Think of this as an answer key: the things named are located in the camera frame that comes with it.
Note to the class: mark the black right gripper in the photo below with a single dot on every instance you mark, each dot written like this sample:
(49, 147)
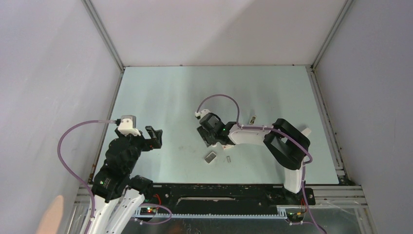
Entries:
(203, 132)

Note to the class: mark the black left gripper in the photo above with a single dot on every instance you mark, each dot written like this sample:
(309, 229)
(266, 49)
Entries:
(155, 141)

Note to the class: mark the staple tray with staples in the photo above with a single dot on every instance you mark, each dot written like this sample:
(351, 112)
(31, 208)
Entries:
(210, 157)

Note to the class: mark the small beige brown stapler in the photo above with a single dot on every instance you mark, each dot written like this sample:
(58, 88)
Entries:
(252, 120)

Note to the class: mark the white staple box sleeve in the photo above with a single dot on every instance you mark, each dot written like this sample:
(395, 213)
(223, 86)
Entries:
(228, 146)

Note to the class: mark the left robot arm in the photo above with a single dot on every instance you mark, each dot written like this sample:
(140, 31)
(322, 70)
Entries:
(117, 195)

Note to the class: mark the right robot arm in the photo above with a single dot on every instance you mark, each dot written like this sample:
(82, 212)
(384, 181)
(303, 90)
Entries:
(288, 145)

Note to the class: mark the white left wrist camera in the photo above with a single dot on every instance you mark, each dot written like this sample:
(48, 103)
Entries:
(127, 126)

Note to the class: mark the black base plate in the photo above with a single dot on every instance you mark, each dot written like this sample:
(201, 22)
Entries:
(228, 198)

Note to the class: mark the grey cable duct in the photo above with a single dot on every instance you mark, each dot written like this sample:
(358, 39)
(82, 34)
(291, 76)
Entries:
(145, 213)

